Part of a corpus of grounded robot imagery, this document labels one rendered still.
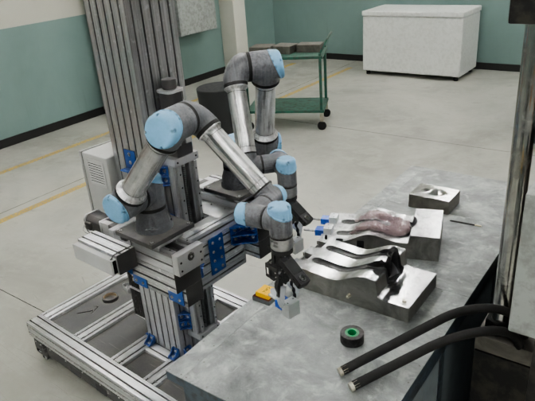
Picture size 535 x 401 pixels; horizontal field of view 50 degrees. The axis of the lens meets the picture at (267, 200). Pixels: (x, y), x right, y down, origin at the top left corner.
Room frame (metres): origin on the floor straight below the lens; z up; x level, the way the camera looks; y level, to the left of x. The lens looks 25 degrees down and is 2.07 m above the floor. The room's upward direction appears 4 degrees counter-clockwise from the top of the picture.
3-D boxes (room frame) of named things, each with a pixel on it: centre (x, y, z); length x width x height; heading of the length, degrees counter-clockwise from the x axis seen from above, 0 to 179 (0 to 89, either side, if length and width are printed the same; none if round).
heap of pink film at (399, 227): (2.21, -0.48, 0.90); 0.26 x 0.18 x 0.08; 70
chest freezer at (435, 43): (8.65, -2.43, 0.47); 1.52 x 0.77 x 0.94; 52
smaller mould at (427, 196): (2.53, -0.81, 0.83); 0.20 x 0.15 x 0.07; 52
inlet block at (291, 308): (1.63, -0.02, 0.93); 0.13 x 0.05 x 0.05; 38
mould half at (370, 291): (1.88, -0.34, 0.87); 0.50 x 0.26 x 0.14; 52
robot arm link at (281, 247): (1.61, -0.03, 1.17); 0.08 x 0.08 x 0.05
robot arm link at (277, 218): (1.61, -0.03, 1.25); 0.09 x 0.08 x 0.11; 60
